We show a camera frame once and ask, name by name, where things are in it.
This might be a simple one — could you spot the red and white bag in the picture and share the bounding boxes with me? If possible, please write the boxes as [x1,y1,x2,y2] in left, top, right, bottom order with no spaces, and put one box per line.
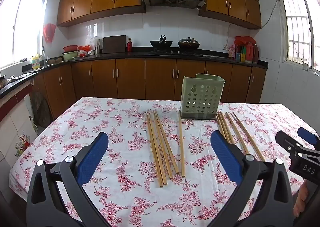
[77,45,91,57]

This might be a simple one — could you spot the black wok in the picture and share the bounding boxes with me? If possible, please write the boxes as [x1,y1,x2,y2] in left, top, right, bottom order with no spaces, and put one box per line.
[150,35,173,48]

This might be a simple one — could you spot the row of condiment bottles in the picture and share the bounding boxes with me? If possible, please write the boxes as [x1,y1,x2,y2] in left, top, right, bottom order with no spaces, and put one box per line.
[229,42,259,64]

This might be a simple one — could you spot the green perforated utensil holder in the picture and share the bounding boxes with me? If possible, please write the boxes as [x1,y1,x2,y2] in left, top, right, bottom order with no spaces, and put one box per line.
[180,73,226,120]

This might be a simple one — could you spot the barred window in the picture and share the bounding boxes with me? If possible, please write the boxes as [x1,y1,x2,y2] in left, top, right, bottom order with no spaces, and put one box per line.
[274,0,320,75]

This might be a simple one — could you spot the sink faucet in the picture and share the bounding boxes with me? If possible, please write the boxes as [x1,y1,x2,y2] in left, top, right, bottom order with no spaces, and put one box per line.
[41,46,49,65]

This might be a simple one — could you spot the green basin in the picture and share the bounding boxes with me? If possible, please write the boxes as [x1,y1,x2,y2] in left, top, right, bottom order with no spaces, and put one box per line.
[62,51,80,61]

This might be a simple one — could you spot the yellow detergent bottle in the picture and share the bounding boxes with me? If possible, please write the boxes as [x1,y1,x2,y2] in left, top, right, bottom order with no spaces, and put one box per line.
[32,53,41,70]

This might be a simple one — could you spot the person's right hand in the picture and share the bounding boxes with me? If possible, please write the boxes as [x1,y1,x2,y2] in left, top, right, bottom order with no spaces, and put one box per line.
[293,181,308,218]

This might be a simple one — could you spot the hanging red plastic bag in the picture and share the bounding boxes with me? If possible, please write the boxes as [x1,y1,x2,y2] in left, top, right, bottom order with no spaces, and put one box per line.
[43,23,57,44]

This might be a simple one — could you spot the pink floral tablecloth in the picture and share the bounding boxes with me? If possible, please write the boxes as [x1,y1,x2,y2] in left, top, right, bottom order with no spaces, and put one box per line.
[9,97,320,227]

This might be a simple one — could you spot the pan with metal lid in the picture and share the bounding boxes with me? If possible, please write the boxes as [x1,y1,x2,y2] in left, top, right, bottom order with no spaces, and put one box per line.
[177,37,200,50]

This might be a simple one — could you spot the brown patterned sack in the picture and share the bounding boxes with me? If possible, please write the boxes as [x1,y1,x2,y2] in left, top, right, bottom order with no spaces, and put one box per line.
[30,91,53,124]

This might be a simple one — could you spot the red bag behind bottles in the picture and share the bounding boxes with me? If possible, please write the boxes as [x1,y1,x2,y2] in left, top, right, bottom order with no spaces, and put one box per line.
[234,36,257,46]

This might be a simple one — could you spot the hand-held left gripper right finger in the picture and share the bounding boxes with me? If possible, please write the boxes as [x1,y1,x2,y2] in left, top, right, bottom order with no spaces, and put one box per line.
[207,129,295,227]

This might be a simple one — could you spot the dark cutting board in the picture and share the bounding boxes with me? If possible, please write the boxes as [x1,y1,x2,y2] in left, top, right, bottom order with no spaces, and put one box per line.
[102,35,127,54]

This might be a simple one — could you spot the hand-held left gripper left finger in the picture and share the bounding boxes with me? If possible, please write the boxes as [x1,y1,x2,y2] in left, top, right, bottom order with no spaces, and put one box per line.
[26,131,110,227]

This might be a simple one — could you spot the black kitchen countertop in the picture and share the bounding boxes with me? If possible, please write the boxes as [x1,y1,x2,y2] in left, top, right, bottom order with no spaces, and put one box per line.
[0,48,269,100]

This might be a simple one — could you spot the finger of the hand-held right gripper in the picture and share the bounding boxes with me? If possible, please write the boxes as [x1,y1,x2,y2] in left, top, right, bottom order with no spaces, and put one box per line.
[297,126,320,147]
[275,130,320,160]

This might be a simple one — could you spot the window beside sink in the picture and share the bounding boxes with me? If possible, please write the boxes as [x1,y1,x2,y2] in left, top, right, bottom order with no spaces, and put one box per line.
[0,0,50,69]

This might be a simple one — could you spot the wall cable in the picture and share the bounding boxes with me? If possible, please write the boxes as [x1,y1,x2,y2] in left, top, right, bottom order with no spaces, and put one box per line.
[260,0,279,29]

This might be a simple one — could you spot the wooden base cabinets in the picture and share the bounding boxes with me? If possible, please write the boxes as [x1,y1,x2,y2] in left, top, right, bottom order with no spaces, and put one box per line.
[30,58,267,120]

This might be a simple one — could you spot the thin wall cord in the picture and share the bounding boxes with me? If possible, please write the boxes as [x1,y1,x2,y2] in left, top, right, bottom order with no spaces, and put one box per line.
[226,23,233,47]

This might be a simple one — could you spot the gas stove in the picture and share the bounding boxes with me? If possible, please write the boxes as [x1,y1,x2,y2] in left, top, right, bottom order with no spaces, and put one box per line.
[149,48,204,57]

